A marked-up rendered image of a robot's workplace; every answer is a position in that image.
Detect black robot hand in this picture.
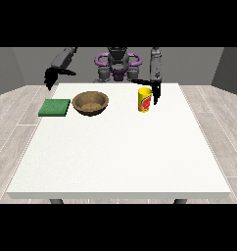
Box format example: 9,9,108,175
43,67,77,91
130,77,163,106

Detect yellow cup with melon print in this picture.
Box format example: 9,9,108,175
137,86,153,114

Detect green square pad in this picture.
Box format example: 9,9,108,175
37,98,71,118

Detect brown wooden bowl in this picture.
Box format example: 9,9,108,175
71,90,110,117

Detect grey robot trunk purple rings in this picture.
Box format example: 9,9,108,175
93,47,144,84

